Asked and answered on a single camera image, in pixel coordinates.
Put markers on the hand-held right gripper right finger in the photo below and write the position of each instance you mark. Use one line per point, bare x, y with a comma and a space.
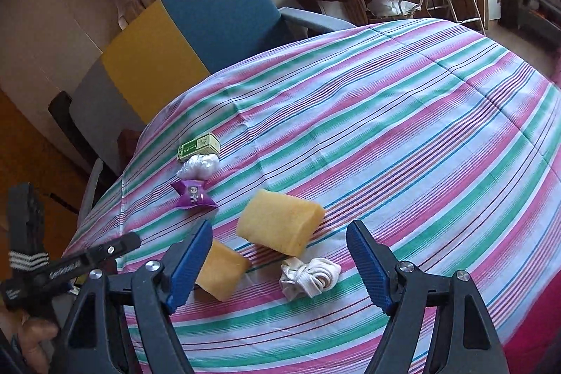
368, 264

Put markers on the yellow sponge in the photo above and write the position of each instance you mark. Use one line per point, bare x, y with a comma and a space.
223, 271
280, 225

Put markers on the white bag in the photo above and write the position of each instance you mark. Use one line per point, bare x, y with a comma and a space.
394, 8

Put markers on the striped bed sheet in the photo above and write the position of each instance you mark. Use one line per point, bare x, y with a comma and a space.
394, 115

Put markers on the dark red cushion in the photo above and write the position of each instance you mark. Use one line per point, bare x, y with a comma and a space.
129, 147

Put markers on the person's left hand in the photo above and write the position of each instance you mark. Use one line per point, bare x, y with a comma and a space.
39, 347

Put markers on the grey yellow blue sofa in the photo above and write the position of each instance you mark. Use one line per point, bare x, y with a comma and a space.
210, 14

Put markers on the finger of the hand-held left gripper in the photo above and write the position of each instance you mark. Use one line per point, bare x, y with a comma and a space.
114, 248
26, 220

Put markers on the small green box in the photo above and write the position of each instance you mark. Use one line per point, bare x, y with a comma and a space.
199, 146

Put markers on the wooden wardrobe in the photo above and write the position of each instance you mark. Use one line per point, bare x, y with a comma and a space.
26, 146

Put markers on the white plastic wrapped bundle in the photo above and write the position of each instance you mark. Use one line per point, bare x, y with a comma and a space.
199, 167

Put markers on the purple snack packet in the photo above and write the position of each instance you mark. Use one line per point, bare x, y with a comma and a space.
193, 194

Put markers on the black rolled mat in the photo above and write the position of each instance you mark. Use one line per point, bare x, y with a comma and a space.
65, 115

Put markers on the white knotted cloth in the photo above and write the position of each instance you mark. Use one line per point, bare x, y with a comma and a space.
311, 275

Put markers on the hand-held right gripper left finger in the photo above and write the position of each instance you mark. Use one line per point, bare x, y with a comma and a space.
193, 264

